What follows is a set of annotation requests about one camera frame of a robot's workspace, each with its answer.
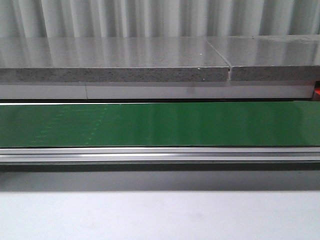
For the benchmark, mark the green conveyor belt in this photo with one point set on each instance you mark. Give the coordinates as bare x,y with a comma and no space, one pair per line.
170,124

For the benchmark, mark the grey speckled stone counter slab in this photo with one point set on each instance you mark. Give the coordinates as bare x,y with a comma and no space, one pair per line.
110,60

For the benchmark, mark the white cabinet panel under counter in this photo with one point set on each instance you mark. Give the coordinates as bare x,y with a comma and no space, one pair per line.
136,91

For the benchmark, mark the red plastic bin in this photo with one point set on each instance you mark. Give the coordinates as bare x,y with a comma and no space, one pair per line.
316,94

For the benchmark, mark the white corrugated curtain backdrop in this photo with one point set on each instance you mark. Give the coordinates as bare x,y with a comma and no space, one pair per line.
156,18

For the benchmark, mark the aluminium conveyor side rail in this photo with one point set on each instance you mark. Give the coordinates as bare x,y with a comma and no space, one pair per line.
99,159

